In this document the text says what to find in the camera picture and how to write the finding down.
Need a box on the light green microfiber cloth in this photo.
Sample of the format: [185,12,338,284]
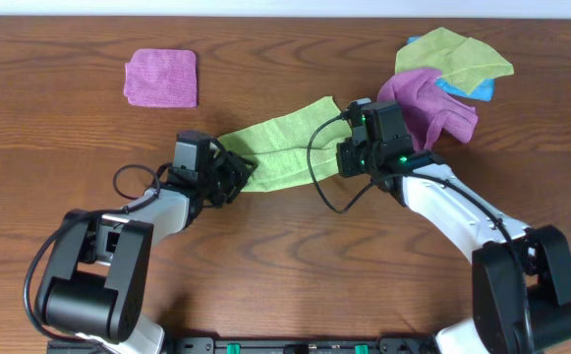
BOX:
[219,96,351,193]

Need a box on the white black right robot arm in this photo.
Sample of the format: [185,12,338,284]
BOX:
[337,99,571,353]

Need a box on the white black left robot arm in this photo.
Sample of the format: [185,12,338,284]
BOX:
[23,142,257,353]

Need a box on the crumpled purple cloth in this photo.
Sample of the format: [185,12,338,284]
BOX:
[376,68,479,151]

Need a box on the folded purple cloth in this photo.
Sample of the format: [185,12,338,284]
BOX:
[124,49,198,108]

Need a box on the yellow-green cloth in pile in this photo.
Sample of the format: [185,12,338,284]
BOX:
[394,27,515,96]

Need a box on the blue cloth in pile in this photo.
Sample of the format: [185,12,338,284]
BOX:
[406,35,495,103]

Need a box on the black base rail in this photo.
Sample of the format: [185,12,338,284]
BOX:
[46,334,545,354]

